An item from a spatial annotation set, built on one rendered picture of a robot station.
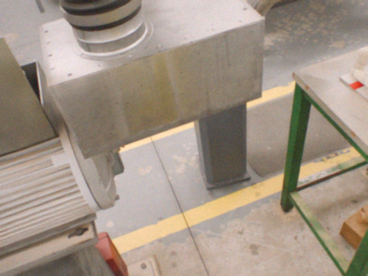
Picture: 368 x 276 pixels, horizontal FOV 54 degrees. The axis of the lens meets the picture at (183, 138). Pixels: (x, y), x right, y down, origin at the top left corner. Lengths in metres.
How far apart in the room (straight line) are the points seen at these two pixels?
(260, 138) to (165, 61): 1.96
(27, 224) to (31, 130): 0.19
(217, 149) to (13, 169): 1.38
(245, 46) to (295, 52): 2.63
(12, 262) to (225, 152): 1.35
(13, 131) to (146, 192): 1.66
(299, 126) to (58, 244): 1.06
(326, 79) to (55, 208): 1.03
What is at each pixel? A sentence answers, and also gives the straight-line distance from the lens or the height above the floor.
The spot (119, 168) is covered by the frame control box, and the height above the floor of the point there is 0.95.
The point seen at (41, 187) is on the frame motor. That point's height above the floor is 1.31.
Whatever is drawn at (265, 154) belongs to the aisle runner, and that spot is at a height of 0.00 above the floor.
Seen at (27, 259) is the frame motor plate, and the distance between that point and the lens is 0.85.
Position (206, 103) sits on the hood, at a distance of 0.56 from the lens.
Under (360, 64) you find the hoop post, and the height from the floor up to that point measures 1.00.
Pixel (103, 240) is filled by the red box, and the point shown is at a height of 0.62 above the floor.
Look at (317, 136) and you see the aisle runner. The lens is 2.47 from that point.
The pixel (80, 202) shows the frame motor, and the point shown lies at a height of 1.25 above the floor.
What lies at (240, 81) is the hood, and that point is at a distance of 0.57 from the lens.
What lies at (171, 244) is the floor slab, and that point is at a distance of 2.03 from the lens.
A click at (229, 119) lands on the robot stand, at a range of 1.80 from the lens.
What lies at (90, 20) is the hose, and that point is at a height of 1.58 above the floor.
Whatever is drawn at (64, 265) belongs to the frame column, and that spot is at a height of 1.02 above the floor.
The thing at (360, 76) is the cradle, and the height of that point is 0.97.
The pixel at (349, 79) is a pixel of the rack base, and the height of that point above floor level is 0.94.
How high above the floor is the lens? 1.79
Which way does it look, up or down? 47 degrees down
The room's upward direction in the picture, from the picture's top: 11 degrees counter-clockwise
